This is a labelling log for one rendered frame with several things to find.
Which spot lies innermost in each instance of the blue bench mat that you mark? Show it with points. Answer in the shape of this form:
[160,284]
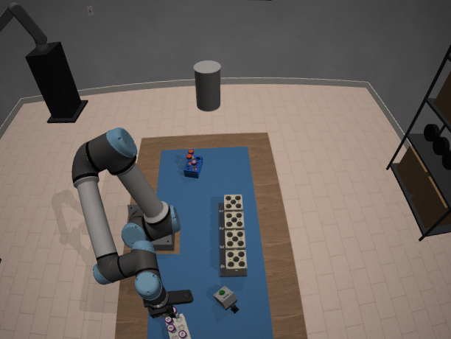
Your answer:
[225,171]

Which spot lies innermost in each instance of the cream bucket adapter with holes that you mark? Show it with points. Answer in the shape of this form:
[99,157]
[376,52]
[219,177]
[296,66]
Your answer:
[232,203]
[234,237]
[232,222]

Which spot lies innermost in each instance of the blue tube rack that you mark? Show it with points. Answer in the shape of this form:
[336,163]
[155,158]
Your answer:
[194,173]

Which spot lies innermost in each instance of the white tube rack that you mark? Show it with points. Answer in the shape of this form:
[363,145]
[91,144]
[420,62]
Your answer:
[179,325]

